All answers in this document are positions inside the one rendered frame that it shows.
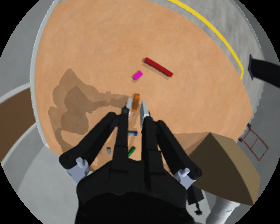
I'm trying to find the dark red rod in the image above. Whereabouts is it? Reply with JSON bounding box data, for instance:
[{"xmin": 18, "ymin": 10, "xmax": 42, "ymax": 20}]
[{"xmin": 144, "ymin": 57, "xmax": 173, "ymax": 77}]

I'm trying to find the green rod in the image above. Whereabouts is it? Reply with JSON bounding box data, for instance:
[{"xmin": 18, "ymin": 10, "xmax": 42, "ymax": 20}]
[{"xmin": 128, "ymin": 146, "xmax": 136, "ymax": 158}]

